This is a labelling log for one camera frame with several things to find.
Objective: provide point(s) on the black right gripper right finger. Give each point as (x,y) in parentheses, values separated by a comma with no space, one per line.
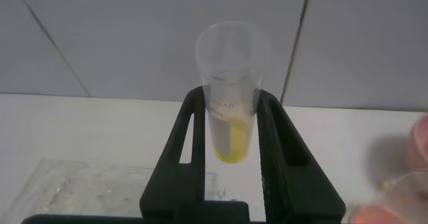
(297,184)

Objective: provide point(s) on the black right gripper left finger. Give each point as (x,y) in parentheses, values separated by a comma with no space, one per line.
(167,190)

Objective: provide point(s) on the test tube with yellow pigment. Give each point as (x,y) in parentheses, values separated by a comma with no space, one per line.
(232,133)

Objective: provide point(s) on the clear acrylic test tube rack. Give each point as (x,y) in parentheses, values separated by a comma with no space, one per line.
(83,190)

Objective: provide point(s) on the clear glass beaker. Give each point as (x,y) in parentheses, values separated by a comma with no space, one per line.
(394,200)

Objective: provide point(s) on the pink bowl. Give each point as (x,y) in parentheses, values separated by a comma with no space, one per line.
(419,140)

